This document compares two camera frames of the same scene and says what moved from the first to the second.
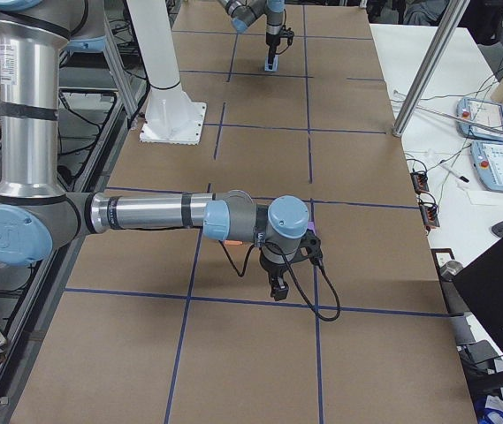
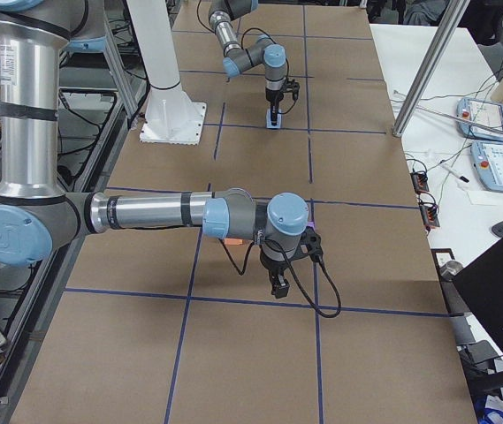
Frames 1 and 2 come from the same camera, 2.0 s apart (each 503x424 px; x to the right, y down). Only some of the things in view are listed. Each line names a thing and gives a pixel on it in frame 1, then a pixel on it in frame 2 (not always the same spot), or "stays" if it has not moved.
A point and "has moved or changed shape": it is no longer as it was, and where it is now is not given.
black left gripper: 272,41 → 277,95
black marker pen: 461,177 stays
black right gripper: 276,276 stays
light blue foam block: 274,66 has moved or changed shape
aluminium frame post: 454,14 stays
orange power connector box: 420,181 stays
